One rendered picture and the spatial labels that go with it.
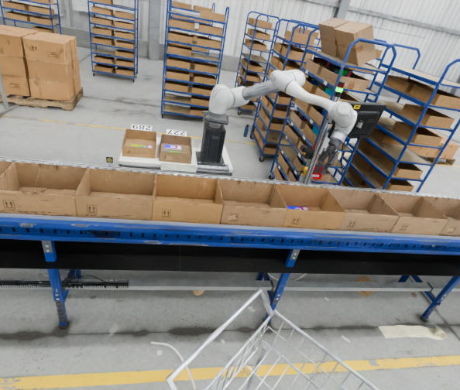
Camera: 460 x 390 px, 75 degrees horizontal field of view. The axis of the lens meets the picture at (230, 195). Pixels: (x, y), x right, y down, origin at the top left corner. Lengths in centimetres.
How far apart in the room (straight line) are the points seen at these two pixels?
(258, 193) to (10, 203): 141
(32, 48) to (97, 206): 444
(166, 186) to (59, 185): 63
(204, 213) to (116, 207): 48
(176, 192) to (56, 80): 429
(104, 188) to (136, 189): 19
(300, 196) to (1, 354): 213
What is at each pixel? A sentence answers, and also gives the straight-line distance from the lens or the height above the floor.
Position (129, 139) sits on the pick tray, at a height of 76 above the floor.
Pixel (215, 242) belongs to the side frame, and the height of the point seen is 82.
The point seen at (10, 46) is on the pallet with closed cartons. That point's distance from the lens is 610.
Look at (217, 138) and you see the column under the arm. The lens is 270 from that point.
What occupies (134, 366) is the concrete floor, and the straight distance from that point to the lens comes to 227.
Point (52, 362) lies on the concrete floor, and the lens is 236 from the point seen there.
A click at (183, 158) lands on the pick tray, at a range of 271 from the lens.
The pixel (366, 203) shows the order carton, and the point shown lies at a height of 94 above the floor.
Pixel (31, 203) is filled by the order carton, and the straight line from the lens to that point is 185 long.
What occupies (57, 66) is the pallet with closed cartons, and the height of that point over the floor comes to 70.
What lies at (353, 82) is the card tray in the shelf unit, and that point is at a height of 160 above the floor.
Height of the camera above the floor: 201
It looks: 32 degrees down
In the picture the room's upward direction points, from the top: 12 degrees clockwise
